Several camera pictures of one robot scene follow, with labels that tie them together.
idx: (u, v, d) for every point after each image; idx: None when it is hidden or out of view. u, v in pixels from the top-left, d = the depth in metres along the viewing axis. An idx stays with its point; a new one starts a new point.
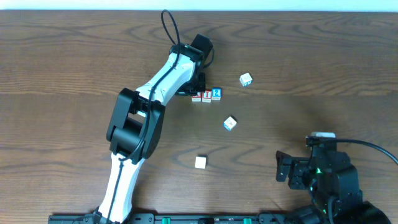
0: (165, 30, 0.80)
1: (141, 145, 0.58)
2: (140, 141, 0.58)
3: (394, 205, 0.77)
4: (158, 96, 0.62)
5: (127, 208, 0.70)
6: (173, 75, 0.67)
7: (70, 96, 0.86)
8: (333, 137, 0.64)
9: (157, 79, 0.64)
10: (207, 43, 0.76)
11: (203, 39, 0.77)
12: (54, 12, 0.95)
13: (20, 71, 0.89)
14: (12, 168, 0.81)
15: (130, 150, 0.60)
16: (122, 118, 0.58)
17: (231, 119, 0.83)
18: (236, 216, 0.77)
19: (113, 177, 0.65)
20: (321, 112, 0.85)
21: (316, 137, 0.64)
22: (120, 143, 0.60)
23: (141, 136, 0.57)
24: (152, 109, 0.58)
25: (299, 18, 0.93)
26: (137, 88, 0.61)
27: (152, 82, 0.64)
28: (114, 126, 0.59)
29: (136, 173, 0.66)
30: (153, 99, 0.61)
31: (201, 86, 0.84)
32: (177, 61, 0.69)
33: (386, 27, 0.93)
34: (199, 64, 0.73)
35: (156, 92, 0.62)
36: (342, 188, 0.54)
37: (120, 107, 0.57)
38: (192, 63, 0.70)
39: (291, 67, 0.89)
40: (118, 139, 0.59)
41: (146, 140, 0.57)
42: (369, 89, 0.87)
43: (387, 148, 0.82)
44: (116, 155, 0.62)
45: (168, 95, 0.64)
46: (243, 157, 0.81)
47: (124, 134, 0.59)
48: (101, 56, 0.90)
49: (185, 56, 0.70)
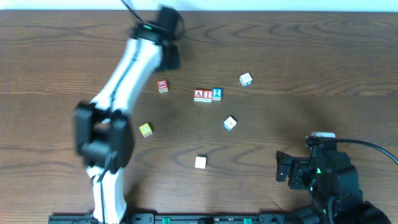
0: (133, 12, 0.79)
1: (112, 158, 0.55)
2: (109, 155, 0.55)
3: (394, 205, 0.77)
4: (119, 99, 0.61)
5: (121, 208, 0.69)
6: (134, 70, 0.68)
7: (70, 96, 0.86)
8: (333, 137, 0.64)
9: (117, 83, 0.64)
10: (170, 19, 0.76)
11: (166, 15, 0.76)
12: (53, 12, 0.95)
13: (20, 71, 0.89)
14: (12, 168, 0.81)
15: (103, 163, 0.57)
16: (84, 135, 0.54)
17: (231, 118, 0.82)
18: (236, 216, 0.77)
19: (97, 191, 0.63)
20: (321, 112, 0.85)
21: (316, 137, 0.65)
22: (92, 159, 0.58)
23: (110, 150, 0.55)
24: (114, 120, 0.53)
25: (299, 18, 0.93)
26: (96, 98, 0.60)
27: (111, 84, 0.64)
28: (81, 144, 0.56)
29: (118, 178, 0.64)
30: (114, 104, 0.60)
31: (175, 60, 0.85)
32: (137, 52, 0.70)
33: (386, 27, 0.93)
34: (166, 43, 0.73)
35: (115, 97, 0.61)
36: (343, 188, 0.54)
37: (82, 124, 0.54)
38: (156, 46, 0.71)
39: (291, 67, 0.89)
40: (88, 155, 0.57)
41: (115, 152, 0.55)
42: (369, 89, 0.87)
43: (387, 148, 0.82)
44: (91, 170, 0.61)
45: (130, 93, 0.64)
46: (243, 157, 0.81)
47: (93, 150, 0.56)
48: (101, 56, 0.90)
49: (148, 36, 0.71)
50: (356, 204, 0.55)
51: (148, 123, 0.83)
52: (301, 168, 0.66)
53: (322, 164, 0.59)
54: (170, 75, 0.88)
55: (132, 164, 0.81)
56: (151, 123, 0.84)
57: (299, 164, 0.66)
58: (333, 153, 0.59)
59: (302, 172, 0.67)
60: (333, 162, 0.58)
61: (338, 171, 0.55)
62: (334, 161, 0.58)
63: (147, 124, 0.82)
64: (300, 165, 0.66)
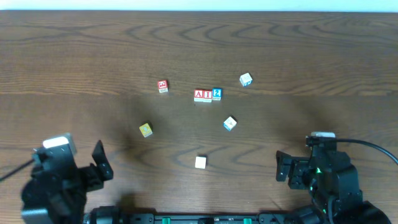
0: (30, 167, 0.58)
1: None
2: None
3: (394, 205, 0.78)
4: None
5: None
6: None
7: (70, 96, 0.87)
8: (333, 136, 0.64)
9: None
10: (43, 202, 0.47)
11: (32, 198, 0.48)
12: (54, 12, 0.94)
13: (21, 71, 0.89)
14: (12, 168, 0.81)
15: None
16: None
17: (231, 118, 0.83)
18: (236, 216, 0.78)
19: None
20: (321, 112, 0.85)
21: (316, 137, 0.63)
22: None
23: None
24: None
25: (299, 18, 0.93)
26: None
27: None
28: None
29: None
30: None
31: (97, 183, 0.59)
32: None
33: (385, 27, 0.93)
34: None
35: None
36: (343, 187, 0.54)
37: None
38: None
39: (291, 67, 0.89)
40: None
41: None
42: (369, 89, 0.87)
43: (387, 148, 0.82)
44: None
45: None
46: (243, 157, 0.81)
47: None
48: (101, 56, 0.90)
49: None
50: (356, 205, 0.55)
51: (148, 123, 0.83)
52: (301, 168, 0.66)
53: (322, 164, 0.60)
54: (170, 75, 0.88)
55: (132, 164, 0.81)
56: (151, 122, 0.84)
57: (299, 165, 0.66)
58: (333, 152, 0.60)
59: (302, 172, 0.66)
60: (333, 162, 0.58)
61: (337, 171, 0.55)
62: (334, 162, 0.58)
63: (147, 124, 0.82)
64: (300, 165, 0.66)
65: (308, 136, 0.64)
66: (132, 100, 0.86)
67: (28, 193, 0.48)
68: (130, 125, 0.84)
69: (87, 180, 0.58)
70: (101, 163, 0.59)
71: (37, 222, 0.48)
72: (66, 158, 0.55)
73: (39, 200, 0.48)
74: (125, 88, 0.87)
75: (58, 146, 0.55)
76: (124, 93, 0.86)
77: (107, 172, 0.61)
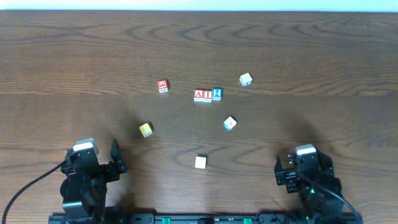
0: (51, 169, 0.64)
1: None
2: None
3: (395, 205, 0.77)
4: None
5: None
6: None
7: (70, 96, 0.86)
8: (313, 154, 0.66)
9: None
10: (79, 196, 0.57)
11: (70, 195, 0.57)
12: (53, 12, 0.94)
13: (20, 71, 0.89)
14: (12, 168, 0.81)
15: None
16: None
17: (231, 118, 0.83)
18: (236, 216, 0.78)
19: None
20: (322, 112, 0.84)
21: (300, 158, 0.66)
22: None
23: None
24: None
25: (298, 18, 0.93)
26: None
27: None
28: None
29: None
30: None
31: (114, 175, 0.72)
32: None
33: (385, 27, 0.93)
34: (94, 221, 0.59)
35: None
36: (329, 213, 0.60)
37: None
38: None
39: (291, 67, 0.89)
40: None
41: None
42: (369, 89, 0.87)
43: (387, 148, 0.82)
44: None
45: None
46: (243, 157, 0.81)
47: None
48: (101, 56, 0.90)
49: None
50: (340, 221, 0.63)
51: (148, 123, 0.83)
52: (291, 178, 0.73)
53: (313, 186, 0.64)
54: (170, 75, 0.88)
55: (132, 164, 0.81)
56: (151, 122, 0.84)
57: (289, 176, 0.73)
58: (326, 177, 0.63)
59: (294, 181, 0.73)
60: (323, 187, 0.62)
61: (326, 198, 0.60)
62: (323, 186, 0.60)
63: (147, 124, 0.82)
64: (290, 176, 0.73)
65: (291, 155, 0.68)
66: (132, 100, 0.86)
67: (66, 190, 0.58)
68: (130, 124, 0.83)
69: (107, 173, 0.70)
70: (117, 160, 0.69)
71: (73, 214, 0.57)
72: (91, 160, 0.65)
73: (75, 195, 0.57)
74: (125, 88, 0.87)
75: (85, 150, 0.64)
76: (124, 93, 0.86)
77: (122, 166, 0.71)
